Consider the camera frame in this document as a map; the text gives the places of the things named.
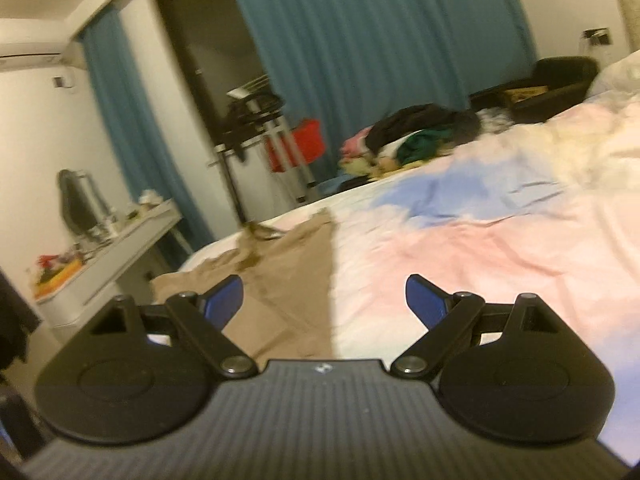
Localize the pale headboard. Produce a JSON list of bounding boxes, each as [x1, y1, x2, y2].
[[614, 0, 640, 54]]

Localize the khaki pants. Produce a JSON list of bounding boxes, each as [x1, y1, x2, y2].
[[150, 207, 342, 361]]

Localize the pink garment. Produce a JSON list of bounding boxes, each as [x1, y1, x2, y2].
[[339, 129, 375, 162]]

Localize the red bag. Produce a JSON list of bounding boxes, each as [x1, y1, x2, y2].
[[265, 118, 327, 174]]

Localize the white desk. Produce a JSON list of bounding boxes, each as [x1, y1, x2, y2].
[[34, 198, 194, 344]]

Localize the bed with pastel sheet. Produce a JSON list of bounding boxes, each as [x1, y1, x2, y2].
[[177, 50, 640, 466]]

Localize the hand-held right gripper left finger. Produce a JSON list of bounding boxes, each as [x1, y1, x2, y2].
[[90, 275, 259, 379]]

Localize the wide blue curtain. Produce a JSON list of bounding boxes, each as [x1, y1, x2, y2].
[[221, 0, 539, 197]]

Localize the colourful desk clutter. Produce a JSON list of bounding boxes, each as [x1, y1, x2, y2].
[[31, 244, 90, 302]]

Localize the white air conditioner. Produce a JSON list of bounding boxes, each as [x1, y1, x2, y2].
[[0, 17, 84, 72]]

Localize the dark cloth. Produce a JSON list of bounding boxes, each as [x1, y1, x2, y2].
[[0, 269, 44, 372]]

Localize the black armchair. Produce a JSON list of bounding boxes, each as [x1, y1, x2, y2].
[[469, 56, 601, 124]]

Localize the dark glass door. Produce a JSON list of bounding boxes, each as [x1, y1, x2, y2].
[[154, 0, 275, 226]]

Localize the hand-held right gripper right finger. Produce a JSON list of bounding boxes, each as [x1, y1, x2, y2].
[[389, 274, 561, 379]]

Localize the white pillow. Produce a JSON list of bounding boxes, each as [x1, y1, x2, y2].
[[587, 50, 640, 97]]

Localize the black garment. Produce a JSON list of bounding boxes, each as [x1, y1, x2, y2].
[[367, 104, 483, 155]]

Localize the green garment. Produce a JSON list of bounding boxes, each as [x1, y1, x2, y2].
[[399, 129, 455, 166]]

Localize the narrow blue curtain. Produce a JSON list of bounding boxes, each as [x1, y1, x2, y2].
[[79, 7, 217, 257]]

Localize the metal drying rack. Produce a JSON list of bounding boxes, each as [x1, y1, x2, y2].
[[207, 75, 321, 226]]

